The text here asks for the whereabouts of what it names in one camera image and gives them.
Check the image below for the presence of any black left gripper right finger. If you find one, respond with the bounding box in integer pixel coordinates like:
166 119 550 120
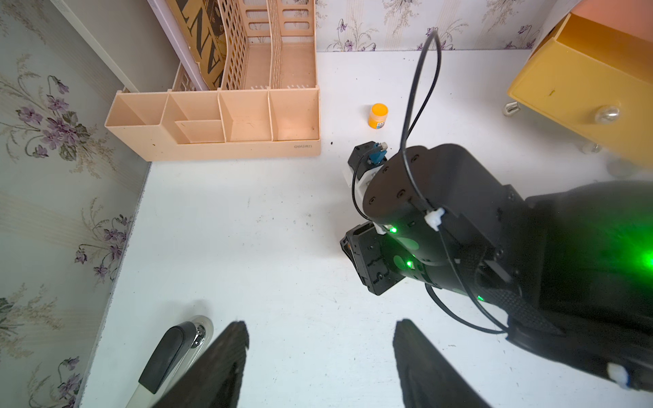
393 319 489 407

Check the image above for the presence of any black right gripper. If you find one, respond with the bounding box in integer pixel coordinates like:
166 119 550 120
340 222 408 296

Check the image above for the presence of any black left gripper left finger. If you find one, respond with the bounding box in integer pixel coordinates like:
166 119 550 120
155 321 249 408

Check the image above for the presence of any yellow drawer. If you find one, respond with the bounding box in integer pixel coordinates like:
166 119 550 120
508 14 652 168

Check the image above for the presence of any pink top drawer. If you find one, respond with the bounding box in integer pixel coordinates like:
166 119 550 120
571 0 653 43

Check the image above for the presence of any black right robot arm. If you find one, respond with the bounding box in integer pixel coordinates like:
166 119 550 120
340 142 652 391

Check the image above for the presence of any white oval drawer cabinet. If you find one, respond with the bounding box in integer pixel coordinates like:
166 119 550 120
503 1 644 178

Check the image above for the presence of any grey black stapler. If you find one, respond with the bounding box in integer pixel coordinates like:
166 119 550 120
126 316 214 408

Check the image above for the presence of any beige desk file organizer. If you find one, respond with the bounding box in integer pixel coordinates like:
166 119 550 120
105 1 321 162

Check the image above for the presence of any wanted poster book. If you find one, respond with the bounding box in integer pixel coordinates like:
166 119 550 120
167 0 227 90

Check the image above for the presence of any beige cardboard folder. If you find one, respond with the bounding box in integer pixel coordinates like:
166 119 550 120
53 0 180 92

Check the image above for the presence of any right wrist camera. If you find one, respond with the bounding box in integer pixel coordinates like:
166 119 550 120
343 141 388 198

